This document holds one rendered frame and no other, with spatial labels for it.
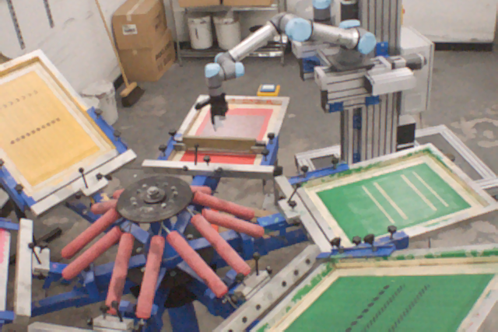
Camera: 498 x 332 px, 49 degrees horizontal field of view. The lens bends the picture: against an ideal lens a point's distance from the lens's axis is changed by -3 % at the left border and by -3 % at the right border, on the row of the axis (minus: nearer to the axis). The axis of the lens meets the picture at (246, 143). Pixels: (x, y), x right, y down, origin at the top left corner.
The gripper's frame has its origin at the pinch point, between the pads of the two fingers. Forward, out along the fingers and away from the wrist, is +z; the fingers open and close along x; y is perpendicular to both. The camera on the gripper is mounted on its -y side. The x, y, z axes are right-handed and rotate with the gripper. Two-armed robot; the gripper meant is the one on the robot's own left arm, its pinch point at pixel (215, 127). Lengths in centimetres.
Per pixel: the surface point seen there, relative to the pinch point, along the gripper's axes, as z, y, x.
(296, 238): 21, 51, -58
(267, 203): 111, 5, 77
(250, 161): 16.8, 18.4, -5.7
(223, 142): 8.8, 3.6, -1.2
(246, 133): 16.8, 10.1, 22.0
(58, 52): 31, -199, 170
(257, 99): 14, 9, 57
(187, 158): 17.1, -16.4, -5.6
